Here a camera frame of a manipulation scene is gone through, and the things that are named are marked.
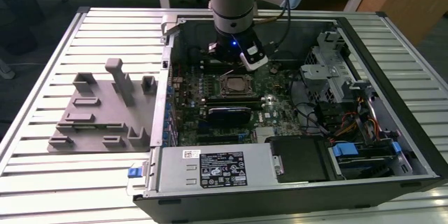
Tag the black graphics card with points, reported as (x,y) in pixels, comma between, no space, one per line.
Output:
(227,116)

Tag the silver metal drive cage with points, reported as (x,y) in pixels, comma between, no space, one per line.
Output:
(322,77)

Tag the silver disk bay cage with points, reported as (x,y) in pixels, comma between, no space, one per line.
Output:
(405,167)

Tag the grey stand foot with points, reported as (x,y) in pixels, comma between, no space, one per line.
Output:
(7,69)

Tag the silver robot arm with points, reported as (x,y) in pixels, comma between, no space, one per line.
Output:
(233,6)

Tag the green motherboard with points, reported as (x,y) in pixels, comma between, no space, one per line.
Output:
(286,113)

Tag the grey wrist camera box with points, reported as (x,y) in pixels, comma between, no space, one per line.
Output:
(214,48)

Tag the black office chair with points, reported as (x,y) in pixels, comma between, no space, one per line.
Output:
(21,19)

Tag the black plastic cover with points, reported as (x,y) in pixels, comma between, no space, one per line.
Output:
(301,158)

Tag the wooden cabinet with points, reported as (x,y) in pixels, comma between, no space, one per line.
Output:
(413,3)

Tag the black PC case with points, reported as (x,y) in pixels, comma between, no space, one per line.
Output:
(245,203)

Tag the grey power supply unit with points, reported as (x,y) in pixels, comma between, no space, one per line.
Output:
(175,171)

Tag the CPU socket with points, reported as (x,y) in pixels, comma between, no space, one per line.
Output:
(221,95)

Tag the grey parts rack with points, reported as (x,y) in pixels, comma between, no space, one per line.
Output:
(105,119)

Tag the silver heatsink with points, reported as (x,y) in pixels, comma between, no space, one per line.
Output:
(266,133)

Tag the blue case latch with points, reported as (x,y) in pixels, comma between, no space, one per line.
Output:
(135,172)

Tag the blue disk carrier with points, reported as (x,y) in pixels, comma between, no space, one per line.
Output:
(345,150)

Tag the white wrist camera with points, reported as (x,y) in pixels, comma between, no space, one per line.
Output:
(253,64)

